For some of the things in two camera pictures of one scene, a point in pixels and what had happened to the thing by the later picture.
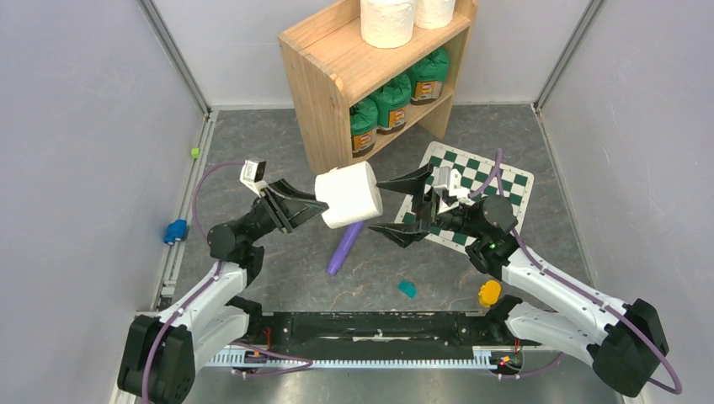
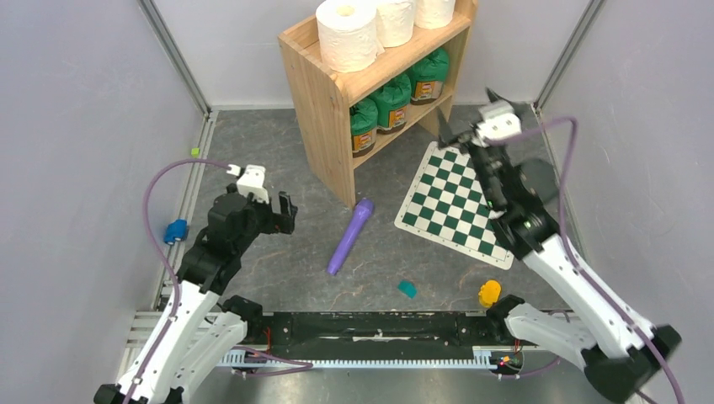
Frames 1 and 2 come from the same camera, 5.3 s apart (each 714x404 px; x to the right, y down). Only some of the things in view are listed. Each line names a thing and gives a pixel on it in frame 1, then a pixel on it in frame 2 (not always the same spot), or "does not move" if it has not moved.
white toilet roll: (387, 23) does not move
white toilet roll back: (351, 193) -> (348, 34)
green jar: (364, 122) does not move
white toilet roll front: (434, 14) does not move
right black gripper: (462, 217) -> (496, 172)
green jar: (428, 77) does not move
